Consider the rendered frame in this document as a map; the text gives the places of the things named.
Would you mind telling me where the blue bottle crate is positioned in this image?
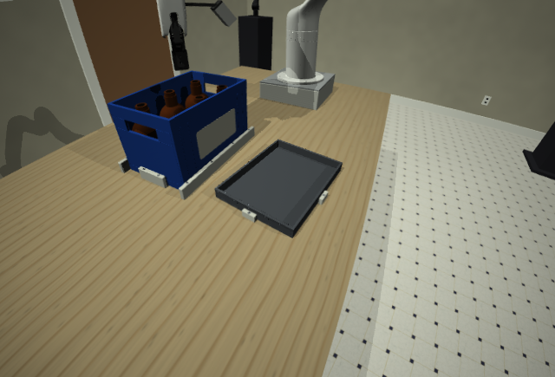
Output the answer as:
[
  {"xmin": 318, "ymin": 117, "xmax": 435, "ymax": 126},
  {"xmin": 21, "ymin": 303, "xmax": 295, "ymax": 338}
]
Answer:
[{"xmin": 107, "ymin": 71, "xmax": 248, "ymax": 190}]

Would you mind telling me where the brown glass bottle with green label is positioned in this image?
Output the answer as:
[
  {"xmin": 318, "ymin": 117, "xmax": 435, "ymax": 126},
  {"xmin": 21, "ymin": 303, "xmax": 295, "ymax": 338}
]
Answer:
[{"xmin": 193, "ymin": 95, "xmax": 205, "ymax": 106}]

